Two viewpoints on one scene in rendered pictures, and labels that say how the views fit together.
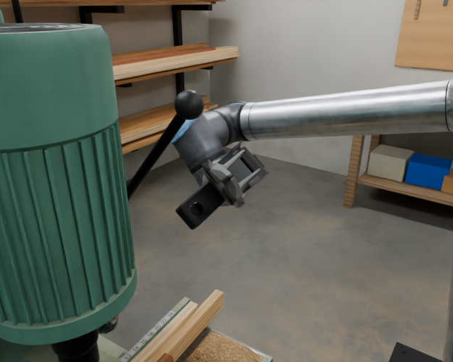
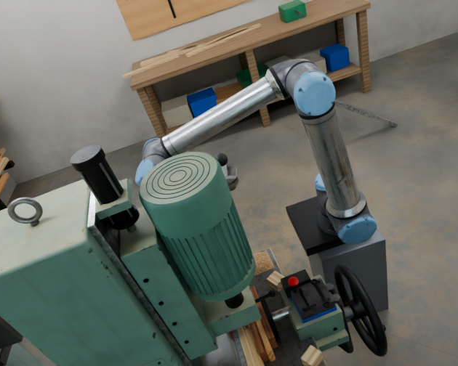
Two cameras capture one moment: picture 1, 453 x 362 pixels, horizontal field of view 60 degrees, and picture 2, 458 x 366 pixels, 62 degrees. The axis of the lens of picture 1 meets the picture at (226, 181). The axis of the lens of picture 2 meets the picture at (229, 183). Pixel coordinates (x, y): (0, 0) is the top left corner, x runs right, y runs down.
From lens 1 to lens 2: 0.64 m
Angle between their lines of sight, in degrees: 31
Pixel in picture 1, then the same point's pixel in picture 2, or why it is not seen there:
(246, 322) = not seen: hidden behind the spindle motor
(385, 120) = (250, 109)
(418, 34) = (136, 10)
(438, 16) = not seen: outside the picture
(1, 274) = (231, 266)
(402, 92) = (249, 92)
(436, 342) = (283, 198)
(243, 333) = not seen: hidden behind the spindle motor
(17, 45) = (218, 176)
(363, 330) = (247, 222)
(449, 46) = (161, 10)
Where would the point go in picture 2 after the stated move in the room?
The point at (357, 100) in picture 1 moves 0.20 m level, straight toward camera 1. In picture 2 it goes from (230, 106) to (261, 125)
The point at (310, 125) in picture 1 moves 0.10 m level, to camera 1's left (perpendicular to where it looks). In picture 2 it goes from (213, 131) to (192, 147)
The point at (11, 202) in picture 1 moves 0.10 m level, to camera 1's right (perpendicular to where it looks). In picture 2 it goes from (229, 234) to (259, 205)
